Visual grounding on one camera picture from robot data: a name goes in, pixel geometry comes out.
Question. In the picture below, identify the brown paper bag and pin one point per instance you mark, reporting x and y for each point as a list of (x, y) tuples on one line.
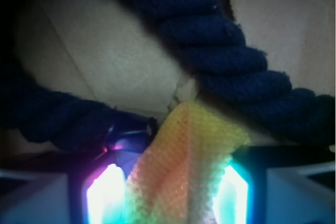
[(102, 50)]

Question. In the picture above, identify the yellow cloth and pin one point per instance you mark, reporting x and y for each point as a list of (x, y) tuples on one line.
[(177, 177)]

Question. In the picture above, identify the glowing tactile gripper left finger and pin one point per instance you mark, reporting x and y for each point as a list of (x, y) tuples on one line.
[(65, 188)]

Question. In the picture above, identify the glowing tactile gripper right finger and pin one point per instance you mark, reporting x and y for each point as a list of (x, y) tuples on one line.
[(277, 184)]

